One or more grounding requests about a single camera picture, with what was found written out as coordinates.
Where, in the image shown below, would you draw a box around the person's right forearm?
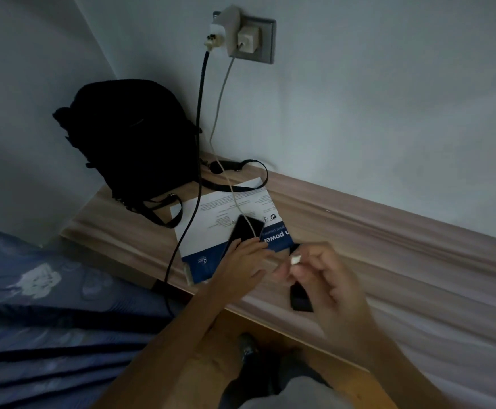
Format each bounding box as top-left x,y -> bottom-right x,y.
346,325 -> 462,409

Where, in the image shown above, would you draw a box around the black braided cable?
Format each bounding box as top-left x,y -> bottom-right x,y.
163,49 -> 211,318

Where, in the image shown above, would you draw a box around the tall white plug adapter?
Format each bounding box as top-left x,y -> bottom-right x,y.
203,5 -> 243,59

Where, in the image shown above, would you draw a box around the person's left hand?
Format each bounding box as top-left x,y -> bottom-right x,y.
212,238 -> 270,304

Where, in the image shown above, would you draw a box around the person's left forearm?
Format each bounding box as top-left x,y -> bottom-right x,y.
89,289 -> 227,409

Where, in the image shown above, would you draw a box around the thin white charging cable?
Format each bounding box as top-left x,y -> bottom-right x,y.
209,42 -> 262,241

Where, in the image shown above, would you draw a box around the white and blue cardboard box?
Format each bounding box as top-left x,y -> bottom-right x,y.
170,177 -> 294,287

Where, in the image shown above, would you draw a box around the white cube charger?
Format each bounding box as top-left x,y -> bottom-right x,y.
236,27 -> 261,54

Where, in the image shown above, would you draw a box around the black smartphone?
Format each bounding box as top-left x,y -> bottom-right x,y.
224,214 -> 266,261

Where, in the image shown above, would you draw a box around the black rectangular power bank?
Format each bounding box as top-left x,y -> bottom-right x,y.
289,243 -> 315,313

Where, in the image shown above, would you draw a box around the grey wall socket plate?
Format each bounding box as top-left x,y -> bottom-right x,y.
212,11 -> 277,65

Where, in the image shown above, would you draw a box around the person's right hand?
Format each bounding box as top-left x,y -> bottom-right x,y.
271,243 -> 377,350

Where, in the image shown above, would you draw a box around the person's grey shorts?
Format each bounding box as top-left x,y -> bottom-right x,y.
222,351 -> 354,409

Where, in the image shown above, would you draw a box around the dark shoe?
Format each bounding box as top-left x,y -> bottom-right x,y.
238,331 -> 260,364

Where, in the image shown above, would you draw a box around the black backpack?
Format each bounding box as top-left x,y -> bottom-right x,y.
52,79 -> 270,229

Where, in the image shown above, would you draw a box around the blue patterned bed sheet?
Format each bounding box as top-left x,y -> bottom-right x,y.
0,221 -> 185,409

